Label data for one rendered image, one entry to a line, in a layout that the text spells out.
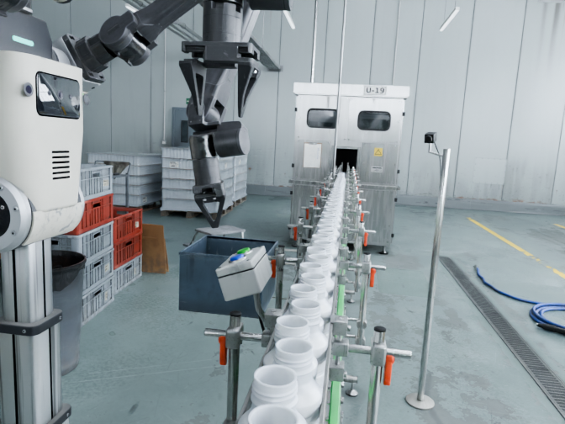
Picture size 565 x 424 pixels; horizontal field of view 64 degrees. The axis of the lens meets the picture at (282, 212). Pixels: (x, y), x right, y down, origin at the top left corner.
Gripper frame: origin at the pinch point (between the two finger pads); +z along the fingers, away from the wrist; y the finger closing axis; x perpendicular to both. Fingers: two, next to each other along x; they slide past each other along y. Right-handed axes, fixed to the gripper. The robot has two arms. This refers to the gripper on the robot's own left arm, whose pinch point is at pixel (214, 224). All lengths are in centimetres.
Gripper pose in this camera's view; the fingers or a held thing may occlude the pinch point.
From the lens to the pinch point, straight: 101.4
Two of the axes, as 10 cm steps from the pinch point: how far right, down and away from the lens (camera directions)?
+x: -9.9, 1.4, -0.9
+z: 1.3, 9.8, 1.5
